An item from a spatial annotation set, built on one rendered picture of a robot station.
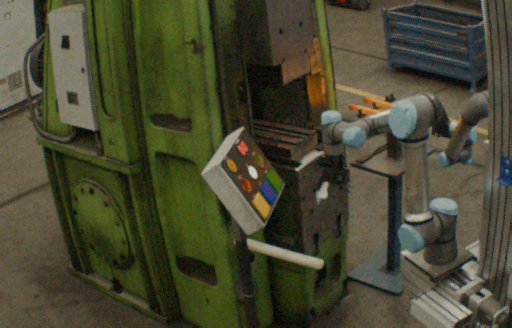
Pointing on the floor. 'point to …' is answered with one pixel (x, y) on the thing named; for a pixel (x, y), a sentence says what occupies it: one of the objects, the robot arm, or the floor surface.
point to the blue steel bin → (436, 41)
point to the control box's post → (245, 273)
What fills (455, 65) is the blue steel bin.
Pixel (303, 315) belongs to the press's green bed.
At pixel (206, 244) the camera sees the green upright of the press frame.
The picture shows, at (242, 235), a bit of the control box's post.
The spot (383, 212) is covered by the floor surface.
